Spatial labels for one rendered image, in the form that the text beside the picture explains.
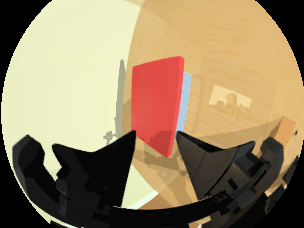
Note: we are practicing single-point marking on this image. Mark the open white box with orange contents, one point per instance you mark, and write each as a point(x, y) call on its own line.
point(183, 102)

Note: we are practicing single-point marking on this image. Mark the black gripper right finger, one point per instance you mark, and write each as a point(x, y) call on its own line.
point(207, 164)

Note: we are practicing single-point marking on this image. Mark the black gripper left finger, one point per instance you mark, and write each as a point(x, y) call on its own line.
point(109, 166)

